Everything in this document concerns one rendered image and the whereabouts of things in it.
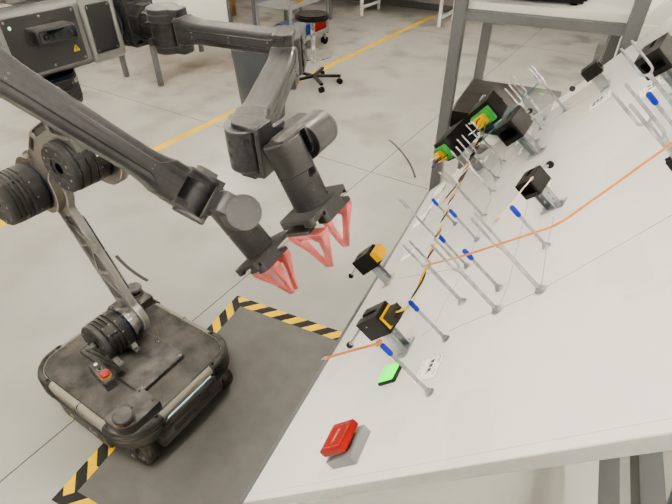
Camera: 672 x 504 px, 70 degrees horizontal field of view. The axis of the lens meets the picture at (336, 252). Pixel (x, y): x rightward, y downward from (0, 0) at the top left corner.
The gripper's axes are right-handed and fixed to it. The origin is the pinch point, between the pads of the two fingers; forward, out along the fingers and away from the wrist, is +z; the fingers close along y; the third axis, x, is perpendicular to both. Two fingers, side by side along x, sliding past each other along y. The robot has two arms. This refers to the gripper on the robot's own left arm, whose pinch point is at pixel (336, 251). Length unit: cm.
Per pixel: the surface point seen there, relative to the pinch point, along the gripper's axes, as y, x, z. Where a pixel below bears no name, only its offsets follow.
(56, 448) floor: -24, 156, 67
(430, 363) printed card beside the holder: -5.7, -12.7, 17.5
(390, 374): -6.6, -5.1, 20.0
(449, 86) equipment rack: 96, 15, 5
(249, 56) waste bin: 265, 238, -18
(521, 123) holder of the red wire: 57, -15, 7
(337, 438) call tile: -20.6, -3.5, 18.2
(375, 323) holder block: -1.7, -2.5, 13.6
